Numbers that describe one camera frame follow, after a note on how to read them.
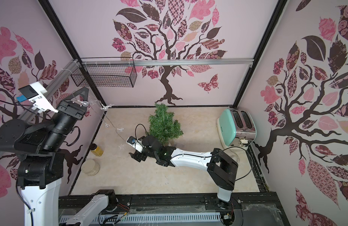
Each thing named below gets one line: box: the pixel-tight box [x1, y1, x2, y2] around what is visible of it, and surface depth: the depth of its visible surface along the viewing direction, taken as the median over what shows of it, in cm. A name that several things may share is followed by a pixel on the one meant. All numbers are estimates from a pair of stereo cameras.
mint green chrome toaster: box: [215, 108, 257, 150], surface depth 91 cm
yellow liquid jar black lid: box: [89, 143, 104, 157], surface depth 88 cm
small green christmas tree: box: [148, 102, 184, 146], surface depth 75 cm
